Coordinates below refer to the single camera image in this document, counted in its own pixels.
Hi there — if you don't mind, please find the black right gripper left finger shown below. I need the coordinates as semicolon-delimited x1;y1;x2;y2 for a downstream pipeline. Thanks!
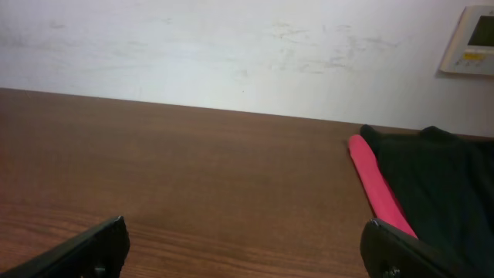
1;216;130;278

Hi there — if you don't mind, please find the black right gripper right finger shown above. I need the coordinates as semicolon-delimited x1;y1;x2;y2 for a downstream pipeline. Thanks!
360;219;475;278

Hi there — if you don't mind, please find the dark green t-shirt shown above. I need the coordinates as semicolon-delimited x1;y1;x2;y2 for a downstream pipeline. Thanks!
360;125;493;277

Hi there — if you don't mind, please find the red garment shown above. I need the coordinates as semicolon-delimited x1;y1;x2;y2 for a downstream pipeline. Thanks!
348;134;417;238

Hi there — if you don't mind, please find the beige wall control panel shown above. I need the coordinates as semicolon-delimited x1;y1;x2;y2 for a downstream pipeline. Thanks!
439;5;493;76

